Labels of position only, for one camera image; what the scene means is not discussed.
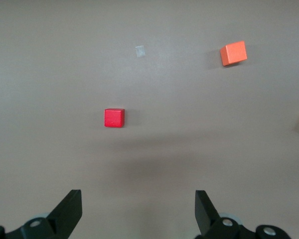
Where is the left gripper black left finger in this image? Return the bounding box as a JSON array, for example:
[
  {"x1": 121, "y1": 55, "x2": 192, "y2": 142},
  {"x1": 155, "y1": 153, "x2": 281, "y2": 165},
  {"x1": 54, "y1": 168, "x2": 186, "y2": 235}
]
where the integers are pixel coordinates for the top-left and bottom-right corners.
[{"x1": 0, "y1": 189, "x2": 83, "y2": 239}]

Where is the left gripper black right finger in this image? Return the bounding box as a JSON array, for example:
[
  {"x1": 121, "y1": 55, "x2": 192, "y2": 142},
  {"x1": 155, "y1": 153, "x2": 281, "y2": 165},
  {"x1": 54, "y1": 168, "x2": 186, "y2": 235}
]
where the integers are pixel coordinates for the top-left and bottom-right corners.
[{"x1": 194, "y1": 190, "x2": 294, "y2": 239}]

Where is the red wooden cube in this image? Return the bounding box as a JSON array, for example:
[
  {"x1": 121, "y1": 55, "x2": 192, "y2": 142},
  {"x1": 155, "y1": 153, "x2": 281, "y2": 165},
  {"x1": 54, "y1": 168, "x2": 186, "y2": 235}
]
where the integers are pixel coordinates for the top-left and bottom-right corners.
[{"x1": 104, "y1": 108, "x2": 126, "y2": 128}]

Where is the orange wooden cube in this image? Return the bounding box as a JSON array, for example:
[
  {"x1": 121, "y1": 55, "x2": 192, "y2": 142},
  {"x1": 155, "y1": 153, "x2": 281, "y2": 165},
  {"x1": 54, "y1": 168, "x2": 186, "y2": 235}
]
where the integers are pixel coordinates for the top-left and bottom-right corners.
[{"x1": 219, "y1": 40, "x2": 248, "y2": 67}]

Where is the clear tape piece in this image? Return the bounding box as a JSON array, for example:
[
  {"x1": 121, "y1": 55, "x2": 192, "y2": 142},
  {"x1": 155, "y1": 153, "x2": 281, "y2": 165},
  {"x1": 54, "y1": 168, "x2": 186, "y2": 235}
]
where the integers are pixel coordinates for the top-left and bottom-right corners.
[{"x1": 135, "y1": 45, "x2": 146, "y2": 58}]

